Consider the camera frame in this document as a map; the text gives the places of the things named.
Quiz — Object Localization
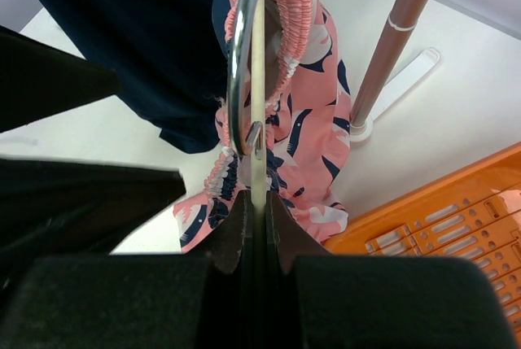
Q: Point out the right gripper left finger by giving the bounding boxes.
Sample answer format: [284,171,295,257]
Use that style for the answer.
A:
[205,191,254,348]

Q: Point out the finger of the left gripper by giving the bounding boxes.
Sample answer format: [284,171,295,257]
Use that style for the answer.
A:
[1,27,120,133]
[1,159,186,276]

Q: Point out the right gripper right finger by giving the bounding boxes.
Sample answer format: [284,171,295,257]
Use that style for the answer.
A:
[265,192,330,348]

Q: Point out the navy blue shorts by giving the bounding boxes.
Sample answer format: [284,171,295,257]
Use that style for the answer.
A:
[39,0,226,154]

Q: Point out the cream plastic hanger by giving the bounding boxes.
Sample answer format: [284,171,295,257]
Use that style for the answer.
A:
[227,0,266,212]

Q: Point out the orange plastic basket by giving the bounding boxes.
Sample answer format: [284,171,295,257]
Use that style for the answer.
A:
[325,144,520,332]

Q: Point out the white clothes rack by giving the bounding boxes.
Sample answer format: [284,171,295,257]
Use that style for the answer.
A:
[350,0,440,143]

